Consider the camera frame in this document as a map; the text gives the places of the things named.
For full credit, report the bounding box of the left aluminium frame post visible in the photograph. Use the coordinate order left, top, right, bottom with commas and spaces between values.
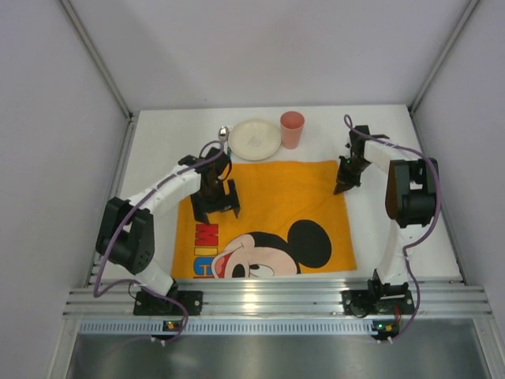
54, 0, 135, 119

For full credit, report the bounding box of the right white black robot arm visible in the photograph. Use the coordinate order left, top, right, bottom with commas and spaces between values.
334, 118, 441, 297

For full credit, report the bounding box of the perforated cable duct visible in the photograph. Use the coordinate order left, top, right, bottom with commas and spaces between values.
79, 319, 399, 336

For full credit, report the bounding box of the aluminium frame post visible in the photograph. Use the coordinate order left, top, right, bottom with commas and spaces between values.
54, 0, 135, 119
408, 0, 484, 115

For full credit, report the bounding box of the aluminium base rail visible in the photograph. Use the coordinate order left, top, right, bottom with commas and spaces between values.
63, 277, 492, 318

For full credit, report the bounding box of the orange cartoon mouse placemat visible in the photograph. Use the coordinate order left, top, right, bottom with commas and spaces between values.
171, 160, 357, 279

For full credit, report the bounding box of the pink plastic cup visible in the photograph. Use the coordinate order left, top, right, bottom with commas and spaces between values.
280, 111, 305, 149

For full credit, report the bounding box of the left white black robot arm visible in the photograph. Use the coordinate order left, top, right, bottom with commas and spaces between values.
95, 148, 241, 298

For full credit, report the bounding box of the spoon with green handle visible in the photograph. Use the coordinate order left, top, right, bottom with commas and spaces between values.
218, 126, 230, 152

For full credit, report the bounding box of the right aluminium frame post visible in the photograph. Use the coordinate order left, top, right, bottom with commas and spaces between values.
408, 0, 484, 115

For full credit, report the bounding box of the cream round plate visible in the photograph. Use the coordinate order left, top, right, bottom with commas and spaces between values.
228, 118, 281, 161

